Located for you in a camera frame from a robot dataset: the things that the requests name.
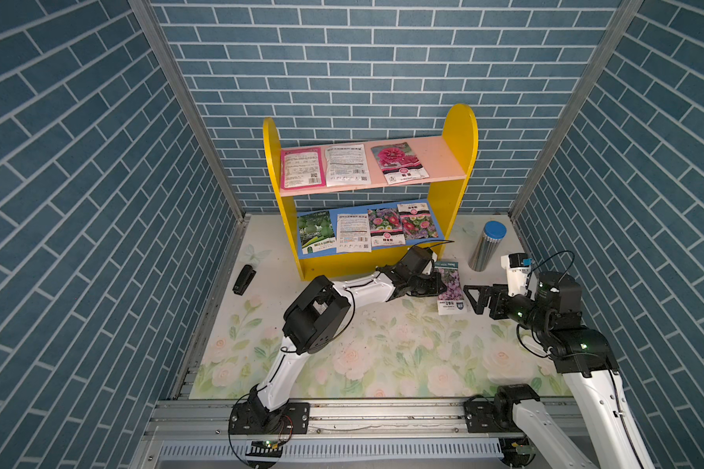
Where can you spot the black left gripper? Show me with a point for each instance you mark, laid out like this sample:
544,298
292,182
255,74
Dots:
434,281

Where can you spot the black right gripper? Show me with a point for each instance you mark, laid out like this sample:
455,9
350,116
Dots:
498,293

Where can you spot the purple flower seed packet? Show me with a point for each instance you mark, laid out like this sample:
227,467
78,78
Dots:
451,301

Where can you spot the pink hollyhock seed packet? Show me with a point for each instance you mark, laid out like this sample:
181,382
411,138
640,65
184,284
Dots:
399,163

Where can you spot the white text back seed packet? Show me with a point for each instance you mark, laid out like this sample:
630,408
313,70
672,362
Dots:
347,165

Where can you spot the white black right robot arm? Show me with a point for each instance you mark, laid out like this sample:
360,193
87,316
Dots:
552,313

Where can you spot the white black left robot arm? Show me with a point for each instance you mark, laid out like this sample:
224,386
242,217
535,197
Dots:
319,314

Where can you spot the mixed aster flower seed packet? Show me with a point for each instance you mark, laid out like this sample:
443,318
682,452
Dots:
417,222

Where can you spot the pink aster seed packet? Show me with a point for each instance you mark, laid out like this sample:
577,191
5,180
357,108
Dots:
385,228

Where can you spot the white text packet lower shelf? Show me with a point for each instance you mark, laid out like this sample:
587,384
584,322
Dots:
353,233

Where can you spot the yellow wooden shelf unit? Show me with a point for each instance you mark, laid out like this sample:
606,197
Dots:
449,160

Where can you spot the green gourd seed packet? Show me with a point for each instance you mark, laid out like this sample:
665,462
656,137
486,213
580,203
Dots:
316,233

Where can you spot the pink back seed packet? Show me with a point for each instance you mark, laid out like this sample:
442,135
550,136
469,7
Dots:
302,168

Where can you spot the clear pencil tube blue lid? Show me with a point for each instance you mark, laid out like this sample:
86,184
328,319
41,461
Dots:
490,238

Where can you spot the black stapler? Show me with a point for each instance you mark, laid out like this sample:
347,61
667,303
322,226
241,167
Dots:
244,279

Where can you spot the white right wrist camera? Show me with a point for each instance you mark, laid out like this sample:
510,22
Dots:
518,268

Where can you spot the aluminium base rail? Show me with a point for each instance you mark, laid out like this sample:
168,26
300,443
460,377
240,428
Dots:
327,431

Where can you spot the aluminium corner post left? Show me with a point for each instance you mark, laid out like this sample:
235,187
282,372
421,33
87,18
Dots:
144,13

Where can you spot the aluminium corner post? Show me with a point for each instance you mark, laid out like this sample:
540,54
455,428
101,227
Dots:
144,13
619,22

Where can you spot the aluminium corner post right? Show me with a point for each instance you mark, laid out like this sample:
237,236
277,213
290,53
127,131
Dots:
619,22

